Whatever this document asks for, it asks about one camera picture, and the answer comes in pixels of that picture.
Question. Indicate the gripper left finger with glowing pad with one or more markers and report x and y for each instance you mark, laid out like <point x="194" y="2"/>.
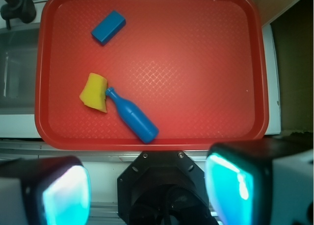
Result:
<point x="44" y="191"/>

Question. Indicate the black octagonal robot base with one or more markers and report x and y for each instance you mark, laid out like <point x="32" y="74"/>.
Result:
<point x="163" y="188"/>

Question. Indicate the yellow sponge piece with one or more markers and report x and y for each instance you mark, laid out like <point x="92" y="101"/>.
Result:
<point x="93" y="95"/>

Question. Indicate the blue rectangular block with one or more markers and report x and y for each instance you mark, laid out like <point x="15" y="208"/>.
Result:
<point x="108" y="27"/>

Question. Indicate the blue plastic bottle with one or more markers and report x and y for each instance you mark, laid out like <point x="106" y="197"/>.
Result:
<point x="134" y="117"/>

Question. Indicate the red plastic tray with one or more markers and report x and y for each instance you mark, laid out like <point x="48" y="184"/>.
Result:
<point x="196" y="68"/>

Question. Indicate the grey toy sink basin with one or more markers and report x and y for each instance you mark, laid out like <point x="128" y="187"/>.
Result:
<point x="18" y="62"/>

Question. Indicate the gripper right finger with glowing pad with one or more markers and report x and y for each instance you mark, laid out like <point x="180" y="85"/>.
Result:
<point x="269" y="181"/>

